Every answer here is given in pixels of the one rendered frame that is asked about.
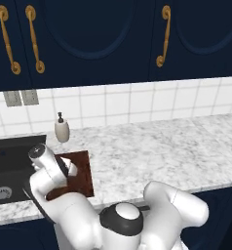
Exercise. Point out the dark red-brown cutting board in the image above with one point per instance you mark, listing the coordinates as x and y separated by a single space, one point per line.
84 175

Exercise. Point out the black sink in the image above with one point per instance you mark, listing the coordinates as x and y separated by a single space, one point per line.
10 162

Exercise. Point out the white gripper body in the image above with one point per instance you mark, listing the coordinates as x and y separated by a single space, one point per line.
71 169

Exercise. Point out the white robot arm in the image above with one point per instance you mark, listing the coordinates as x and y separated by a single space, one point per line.
72 215

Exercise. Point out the grey wall outlet plate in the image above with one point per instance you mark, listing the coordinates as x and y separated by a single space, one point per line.
30 97
12 98

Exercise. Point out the navy upper cupboard door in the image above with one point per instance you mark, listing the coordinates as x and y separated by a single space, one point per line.
202 35
88 39
1 79

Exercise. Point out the beige soap dispenser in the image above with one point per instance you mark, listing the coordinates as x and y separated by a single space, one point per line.
62 131

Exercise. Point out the navy lower cupboard front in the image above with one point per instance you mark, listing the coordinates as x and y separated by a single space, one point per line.
20 236
223 221

